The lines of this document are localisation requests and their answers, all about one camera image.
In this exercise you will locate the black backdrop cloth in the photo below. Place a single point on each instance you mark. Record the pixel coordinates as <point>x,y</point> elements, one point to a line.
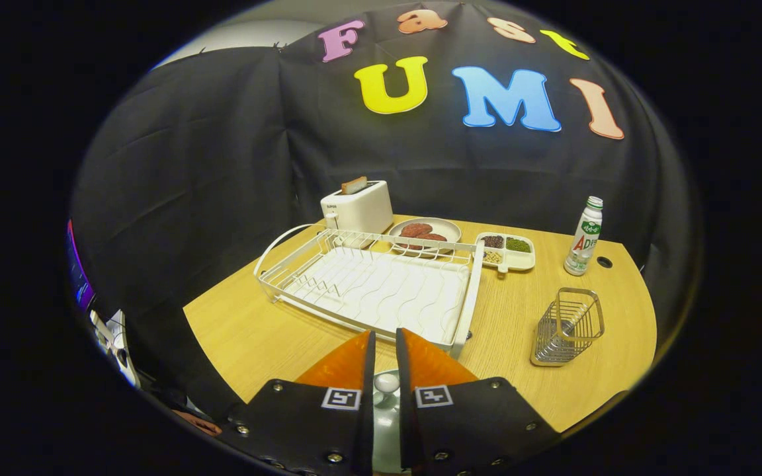
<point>189,165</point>

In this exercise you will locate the grey round plate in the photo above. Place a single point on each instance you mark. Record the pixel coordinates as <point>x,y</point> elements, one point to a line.
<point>447,228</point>

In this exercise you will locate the white drink bottle green label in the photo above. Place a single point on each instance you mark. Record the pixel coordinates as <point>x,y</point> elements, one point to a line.
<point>583,244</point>

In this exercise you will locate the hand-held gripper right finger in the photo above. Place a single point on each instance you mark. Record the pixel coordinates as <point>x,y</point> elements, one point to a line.
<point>404,423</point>

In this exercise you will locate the white metal frame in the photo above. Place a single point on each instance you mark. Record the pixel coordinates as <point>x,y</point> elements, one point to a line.
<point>113,344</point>

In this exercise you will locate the white plastic drip tray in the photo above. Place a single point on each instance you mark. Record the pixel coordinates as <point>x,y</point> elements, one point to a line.
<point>387,297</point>

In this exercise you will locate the pale green plate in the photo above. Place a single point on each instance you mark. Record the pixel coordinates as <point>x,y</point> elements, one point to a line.
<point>386,443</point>

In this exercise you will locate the white divided tray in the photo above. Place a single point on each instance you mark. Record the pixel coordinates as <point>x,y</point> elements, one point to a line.
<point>520,261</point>

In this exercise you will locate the pile of green beans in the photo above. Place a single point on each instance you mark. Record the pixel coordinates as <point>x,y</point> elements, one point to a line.
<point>518,244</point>

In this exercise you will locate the orange curved object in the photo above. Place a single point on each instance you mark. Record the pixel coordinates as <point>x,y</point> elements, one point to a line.
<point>199,423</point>

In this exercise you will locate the pile of dark red beans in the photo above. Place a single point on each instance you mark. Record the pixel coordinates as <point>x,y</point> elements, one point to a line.
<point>493,241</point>

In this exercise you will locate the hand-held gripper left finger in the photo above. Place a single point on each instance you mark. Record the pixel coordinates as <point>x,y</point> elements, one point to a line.
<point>366,430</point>

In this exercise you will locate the white toaster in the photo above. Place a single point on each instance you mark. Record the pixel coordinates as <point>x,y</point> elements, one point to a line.
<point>368,208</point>

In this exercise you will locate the pile of yellow soybeans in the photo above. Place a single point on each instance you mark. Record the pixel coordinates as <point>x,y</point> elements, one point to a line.
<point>492,257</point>

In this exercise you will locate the brown bread slice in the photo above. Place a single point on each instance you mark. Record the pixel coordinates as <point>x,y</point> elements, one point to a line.
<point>354,185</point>

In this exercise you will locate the brown steak piece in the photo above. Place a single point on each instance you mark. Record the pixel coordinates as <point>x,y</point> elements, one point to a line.
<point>432,237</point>
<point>415,229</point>

